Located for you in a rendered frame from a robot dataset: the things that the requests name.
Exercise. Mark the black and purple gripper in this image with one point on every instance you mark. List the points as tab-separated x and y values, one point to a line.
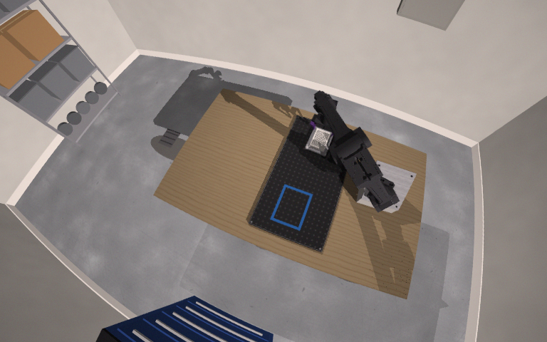
320	121

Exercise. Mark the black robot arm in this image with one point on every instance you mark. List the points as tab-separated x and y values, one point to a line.
352	146

